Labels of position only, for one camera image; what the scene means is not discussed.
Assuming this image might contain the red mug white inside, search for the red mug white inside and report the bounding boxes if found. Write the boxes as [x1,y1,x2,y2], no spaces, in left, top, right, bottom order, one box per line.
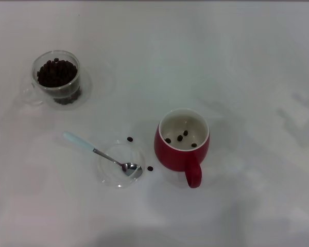
[153,108,211,189]

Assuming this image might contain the blue handled metal spoon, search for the blue handled metal spoon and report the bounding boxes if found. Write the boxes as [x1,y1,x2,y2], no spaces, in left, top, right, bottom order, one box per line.
[62,130,143,179]

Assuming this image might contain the clear glass cup with handle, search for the clear glass cup with handle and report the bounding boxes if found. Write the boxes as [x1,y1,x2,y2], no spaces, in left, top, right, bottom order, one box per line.
[22,49,83,107]

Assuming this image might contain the clear glass saucer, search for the clear glass saucer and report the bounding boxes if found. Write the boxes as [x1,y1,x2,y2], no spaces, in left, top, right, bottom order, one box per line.
[96,139,147,190]
[41,67,93,112]

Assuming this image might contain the coffee beans pile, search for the coffee beans pile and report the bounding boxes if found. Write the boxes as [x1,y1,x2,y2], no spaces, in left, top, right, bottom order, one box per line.
[37,57,82,105]

